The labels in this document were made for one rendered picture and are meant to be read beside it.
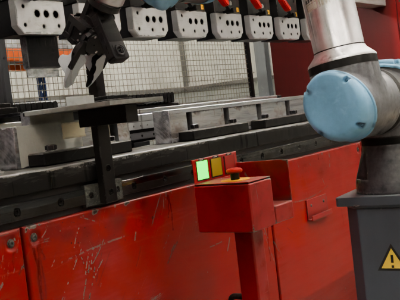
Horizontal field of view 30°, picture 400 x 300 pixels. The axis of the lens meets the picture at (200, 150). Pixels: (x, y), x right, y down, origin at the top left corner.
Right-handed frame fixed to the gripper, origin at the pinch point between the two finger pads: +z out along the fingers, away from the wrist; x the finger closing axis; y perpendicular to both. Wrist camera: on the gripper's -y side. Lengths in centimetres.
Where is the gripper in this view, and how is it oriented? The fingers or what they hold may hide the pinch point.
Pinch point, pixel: (80, 84)
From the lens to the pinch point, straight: 170.7
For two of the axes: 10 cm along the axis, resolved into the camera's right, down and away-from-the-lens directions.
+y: -6.6, -5.9, 4.6
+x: -6.3, 1.0, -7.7
